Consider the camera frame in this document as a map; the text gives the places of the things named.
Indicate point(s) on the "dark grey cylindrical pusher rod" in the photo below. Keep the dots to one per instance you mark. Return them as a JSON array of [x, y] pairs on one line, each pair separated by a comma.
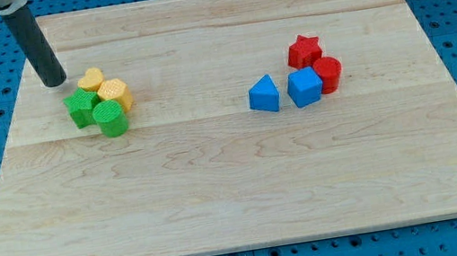
[[34, 45]]

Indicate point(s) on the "blue cube block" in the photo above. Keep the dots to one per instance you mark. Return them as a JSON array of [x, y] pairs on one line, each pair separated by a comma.
[[304, 87]]

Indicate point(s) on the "yellow heart block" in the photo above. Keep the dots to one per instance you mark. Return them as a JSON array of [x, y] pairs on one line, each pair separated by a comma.
[[92, 80]]

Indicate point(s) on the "green star block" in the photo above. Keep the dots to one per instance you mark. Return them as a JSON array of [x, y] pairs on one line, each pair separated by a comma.
[[80, 106]]

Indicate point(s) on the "yellow hexagon block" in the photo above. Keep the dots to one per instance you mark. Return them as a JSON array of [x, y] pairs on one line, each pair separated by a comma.
[[116, 90]]

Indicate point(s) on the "green cylinder block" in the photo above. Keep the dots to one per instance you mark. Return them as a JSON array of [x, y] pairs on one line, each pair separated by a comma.
[[111, 118]]

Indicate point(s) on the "light wooden board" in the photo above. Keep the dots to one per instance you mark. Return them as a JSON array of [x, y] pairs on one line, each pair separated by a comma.
[[198, 172]]

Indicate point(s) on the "blue triangle block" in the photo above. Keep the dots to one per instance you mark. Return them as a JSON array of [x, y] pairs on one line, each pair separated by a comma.
[[264, 95]]

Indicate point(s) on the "red star block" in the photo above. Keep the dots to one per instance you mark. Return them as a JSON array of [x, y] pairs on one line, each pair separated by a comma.
[[304, 52]]

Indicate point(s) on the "red cylinder block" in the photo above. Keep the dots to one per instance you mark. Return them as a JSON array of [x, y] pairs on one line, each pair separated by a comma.
[[328, 70]]

